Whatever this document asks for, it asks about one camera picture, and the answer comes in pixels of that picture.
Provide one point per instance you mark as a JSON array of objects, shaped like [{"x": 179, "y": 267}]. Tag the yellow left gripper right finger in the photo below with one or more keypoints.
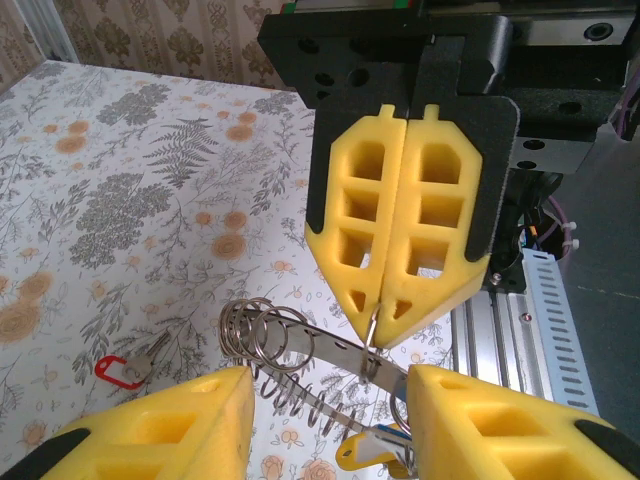
[{"x": 500, "y": 440}]

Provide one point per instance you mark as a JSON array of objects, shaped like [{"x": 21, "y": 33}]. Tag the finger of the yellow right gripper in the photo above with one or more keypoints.
[
  {"x": 392, "y": 225},
  {"x": 495, "y": 165}
]

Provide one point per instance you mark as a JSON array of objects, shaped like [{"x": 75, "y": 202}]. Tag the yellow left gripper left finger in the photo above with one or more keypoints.
[{"x": 150, "y": 435}]

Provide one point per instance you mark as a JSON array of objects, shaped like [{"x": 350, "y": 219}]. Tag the silver key with red tag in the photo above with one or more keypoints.
[{"x": 137, "y": 369}]

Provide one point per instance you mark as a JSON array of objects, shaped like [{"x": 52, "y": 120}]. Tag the key with yellow tag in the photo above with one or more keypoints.
[{"x": 355, "y": 452}]

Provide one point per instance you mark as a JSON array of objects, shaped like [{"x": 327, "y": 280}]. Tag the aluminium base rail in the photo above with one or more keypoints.
[{"x": 490, "y": 340}]

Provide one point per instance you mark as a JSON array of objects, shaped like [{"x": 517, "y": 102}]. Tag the aluminium frame post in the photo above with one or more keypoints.
[{"x": 50, "y": 25}]

